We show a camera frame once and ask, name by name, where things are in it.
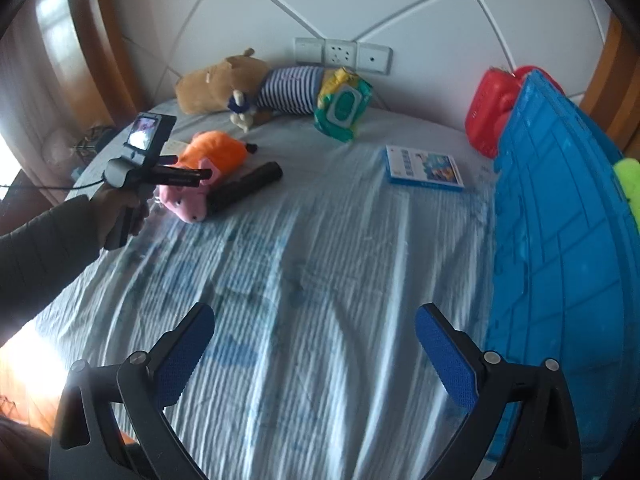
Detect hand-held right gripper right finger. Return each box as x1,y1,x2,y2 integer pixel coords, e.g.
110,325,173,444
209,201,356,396
414,302,584,480

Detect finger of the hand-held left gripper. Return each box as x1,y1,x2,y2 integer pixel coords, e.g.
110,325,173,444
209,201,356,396
149,166,214,187

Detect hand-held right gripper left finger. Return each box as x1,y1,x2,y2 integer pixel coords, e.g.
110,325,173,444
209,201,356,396
47,302,216,480

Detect pink pig plush toy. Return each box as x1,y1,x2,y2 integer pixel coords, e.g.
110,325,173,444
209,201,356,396
156,131,259,225

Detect person's left forearm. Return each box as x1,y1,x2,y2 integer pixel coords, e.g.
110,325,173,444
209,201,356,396
0,195,108,350

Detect person's left hand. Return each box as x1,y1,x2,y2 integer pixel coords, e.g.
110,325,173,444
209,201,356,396
90,191,152,243

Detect dark bedside clutter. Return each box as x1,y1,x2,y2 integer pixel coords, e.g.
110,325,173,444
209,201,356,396
69,125,119,160

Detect black cylinder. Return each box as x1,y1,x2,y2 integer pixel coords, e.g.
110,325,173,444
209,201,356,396
207,161,284,216

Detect brown striped plush dog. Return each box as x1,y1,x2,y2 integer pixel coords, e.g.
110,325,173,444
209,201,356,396
175,48,327,134

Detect sheer curtain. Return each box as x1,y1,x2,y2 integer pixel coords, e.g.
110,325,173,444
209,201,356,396
0,0,88,171

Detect pale blue bedsheet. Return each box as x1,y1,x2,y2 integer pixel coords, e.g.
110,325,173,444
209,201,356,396
30,96,507,480

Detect green wet wipes packet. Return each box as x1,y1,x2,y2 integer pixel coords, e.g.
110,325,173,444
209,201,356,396
313,67,374,142

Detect blue plastic basket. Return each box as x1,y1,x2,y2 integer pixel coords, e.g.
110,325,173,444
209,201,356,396
484,69,640,462

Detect blue flat box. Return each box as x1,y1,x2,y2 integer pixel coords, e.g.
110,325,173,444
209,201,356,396
384,144,466,194

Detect red plastic basket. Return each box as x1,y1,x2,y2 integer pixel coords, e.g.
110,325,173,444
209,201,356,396
464,65,539,159

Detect yellow-green soft thing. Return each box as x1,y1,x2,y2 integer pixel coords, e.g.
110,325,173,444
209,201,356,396
613,158,640,202

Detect white padded headboard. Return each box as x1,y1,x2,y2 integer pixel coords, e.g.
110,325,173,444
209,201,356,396
111,0,615,113

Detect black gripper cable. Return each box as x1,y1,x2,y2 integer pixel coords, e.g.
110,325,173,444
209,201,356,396
0,175,109,192

